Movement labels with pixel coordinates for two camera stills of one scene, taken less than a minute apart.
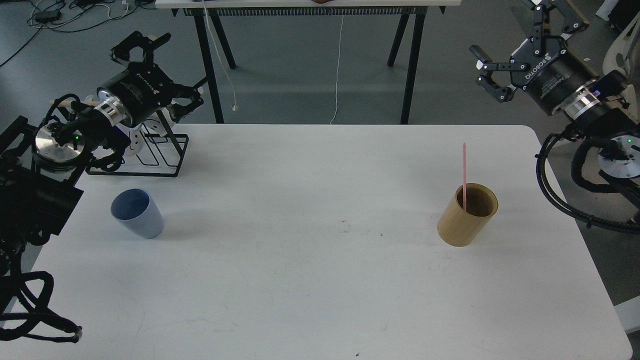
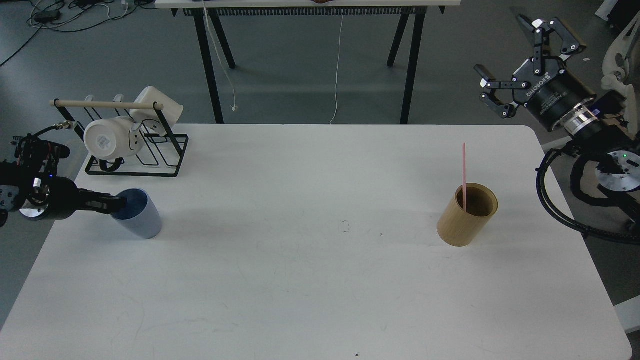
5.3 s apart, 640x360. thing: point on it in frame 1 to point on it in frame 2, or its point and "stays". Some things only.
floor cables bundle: x=69 y=15 stays
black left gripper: x=144 y=87 to x=60 y=198
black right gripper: x=554 y=73 to x=547 y=95
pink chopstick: x=464 y=156 stays
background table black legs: x=220 y=12 stays
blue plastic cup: x=136 y=209 stays
